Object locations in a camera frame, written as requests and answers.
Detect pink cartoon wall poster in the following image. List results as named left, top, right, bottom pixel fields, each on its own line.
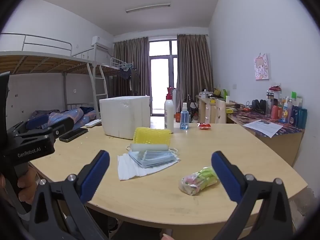
left=254, top=53, right=270, bottom=81

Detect printed paper sheet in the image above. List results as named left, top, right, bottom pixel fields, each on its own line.
left=242, top=119, right=284, bottom=138

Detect white foam box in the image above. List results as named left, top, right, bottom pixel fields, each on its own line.
left=99, top=95, right=151, bottom=140

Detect wooden chair with smiley face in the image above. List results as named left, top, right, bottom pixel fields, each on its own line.
left=204, top=99, right=227, bottom=124

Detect hanging dark clothes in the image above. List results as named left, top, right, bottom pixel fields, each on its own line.
left=119, top=66, right=133, bottom=80

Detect black smartphone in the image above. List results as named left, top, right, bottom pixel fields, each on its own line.
left=59, top=128, right=88, bottom=142

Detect person's left hand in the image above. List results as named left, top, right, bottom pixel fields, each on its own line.
left=17, top=166, right=38, bottom=197

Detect black headphones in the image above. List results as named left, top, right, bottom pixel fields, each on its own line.
left=251, top=99, right=267, bottom=114

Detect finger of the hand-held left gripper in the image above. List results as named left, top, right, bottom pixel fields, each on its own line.
left=53, top=117, right=75, bottom=139

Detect yellow bubble sponge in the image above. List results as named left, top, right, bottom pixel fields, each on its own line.
left=134, top=127, right=172, bottom=146

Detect green pink tissue packet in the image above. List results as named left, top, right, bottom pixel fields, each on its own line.
left=178, top=166, right=220, bottom=196

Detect glass balcony door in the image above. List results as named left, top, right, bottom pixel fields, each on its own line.
left=149, top=39, right=178, bottom=117

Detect grey purple blanket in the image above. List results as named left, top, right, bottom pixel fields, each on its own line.
left=31, top=109, right=60, bottom=124

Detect ceiling tube light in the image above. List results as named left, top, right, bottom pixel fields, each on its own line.
left=126, top=4, right=171, bottom=13

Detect row of toiletry bottles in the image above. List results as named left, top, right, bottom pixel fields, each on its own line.
left=265, top=85, right=308, bottom=128

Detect stack of blue face masks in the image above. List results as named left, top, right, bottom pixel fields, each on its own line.
left=128, top=148, right=181, bottom=169

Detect white lotion bottle red pump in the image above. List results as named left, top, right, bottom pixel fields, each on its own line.
left=164, top=87, right=175, bottom=133

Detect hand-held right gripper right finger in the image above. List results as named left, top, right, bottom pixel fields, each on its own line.
left=211, top=151, right=294, bottom=240

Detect brown curtain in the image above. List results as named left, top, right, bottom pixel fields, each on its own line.
left=177, top=34, right=213, bottom=105
left=113, top=37, right=150, bottom=98

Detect blue spray bottle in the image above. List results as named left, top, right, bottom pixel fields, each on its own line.
left=180, top=102, right=190, bottom=130

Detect desk with patterned cloth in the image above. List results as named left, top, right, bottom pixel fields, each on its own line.
left=226, top=105, right=305, bottom=167

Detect white air conditioner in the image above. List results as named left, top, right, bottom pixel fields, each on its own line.
left=91, top=36, right=114, bottom=50

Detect blue quilt with orange lines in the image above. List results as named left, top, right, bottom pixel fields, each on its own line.
left=47, top=108, right=84, bottom=128

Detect metal bunk bed with ladder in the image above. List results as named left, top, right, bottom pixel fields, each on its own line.
left=0, top=33, right=109, bottom=123

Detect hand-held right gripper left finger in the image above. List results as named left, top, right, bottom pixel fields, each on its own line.
left=29, top=150, right=110, bottom=240

